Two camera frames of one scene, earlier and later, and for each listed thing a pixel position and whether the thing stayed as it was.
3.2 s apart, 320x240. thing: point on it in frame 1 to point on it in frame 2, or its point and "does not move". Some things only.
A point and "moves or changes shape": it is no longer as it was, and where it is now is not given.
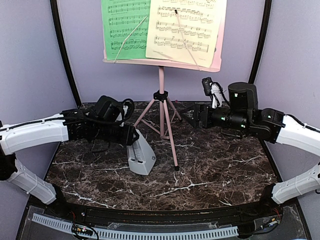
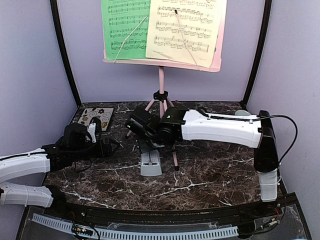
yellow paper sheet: x=188 y=31 does not move
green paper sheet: x=125 y=25 does not move
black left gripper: x=127 y=138 to x=106 y=146
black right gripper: x=198 y=115 to x=143 y=146
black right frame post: x=266 y=26 does not move
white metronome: x=141 y=156 moves or changes shape
